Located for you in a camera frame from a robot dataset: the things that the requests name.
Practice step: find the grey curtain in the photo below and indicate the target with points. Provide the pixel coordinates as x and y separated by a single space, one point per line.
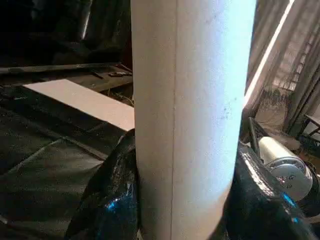
287 50

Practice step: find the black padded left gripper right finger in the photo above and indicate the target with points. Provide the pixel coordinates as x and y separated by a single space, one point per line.
262 207

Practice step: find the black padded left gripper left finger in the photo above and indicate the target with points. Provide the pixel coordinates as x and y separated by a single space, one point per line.
107 200

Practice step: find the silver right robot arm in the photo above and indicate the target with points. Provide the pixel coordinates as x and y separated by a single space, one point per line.
287 167

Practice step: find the black metal stand frame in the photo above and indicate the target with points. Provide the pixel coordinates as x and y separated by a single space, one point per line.
310 132

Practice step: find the white plastic table leg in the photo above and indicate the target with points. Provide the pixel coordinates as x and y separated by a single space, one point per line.
190 100

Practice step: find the black metal rail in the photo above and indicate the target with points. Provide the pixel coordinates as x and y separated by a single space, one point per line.
62 67

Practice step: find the black work mat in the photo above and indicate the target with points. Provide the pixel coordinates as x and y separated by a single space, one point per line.
45 155

